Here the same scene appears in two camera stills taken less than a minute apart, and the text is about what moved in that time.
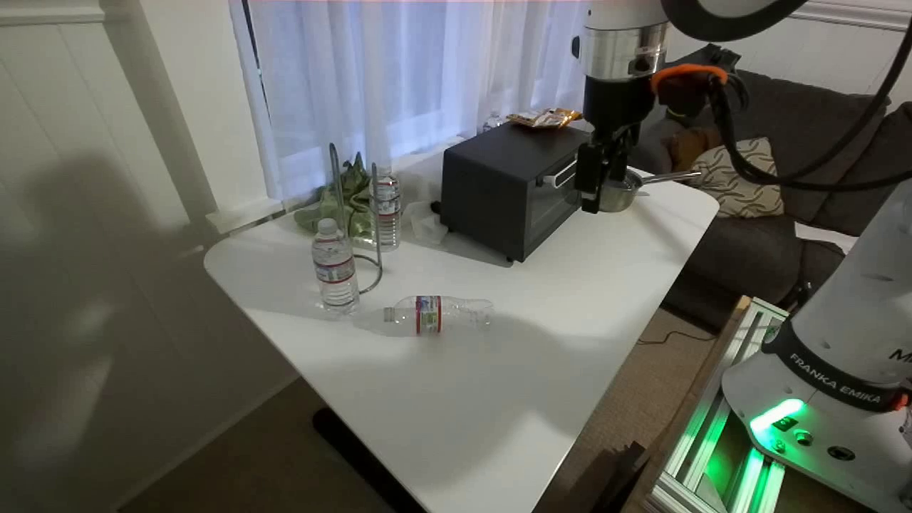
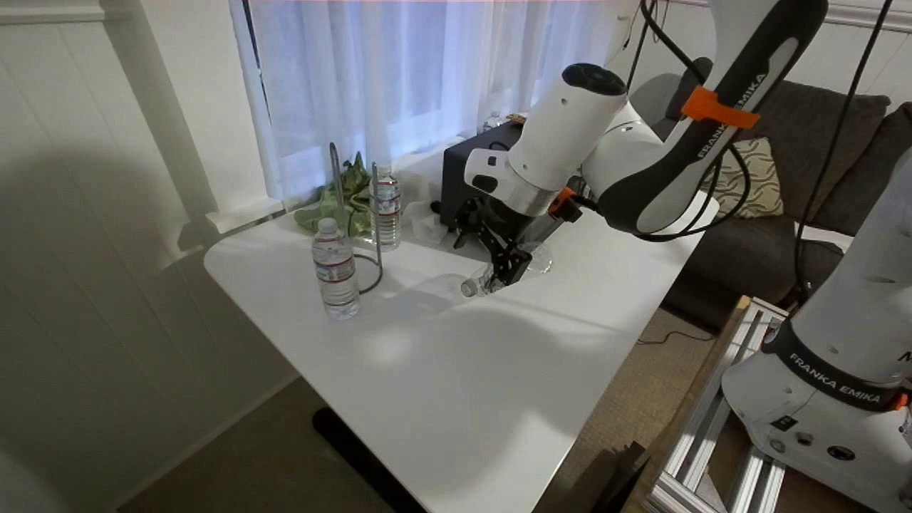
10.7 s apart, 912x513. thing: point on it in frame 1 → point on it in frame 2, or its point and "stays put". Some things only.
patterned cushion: x=736 y=191 stays put
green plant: x=344 y=196 stays put
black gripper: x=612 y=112 → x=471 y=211
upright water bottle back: x=387 y=208 stays put
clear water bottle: x=424 y=313 → x=478 y=283
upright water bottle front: x=333 y=269 stays put
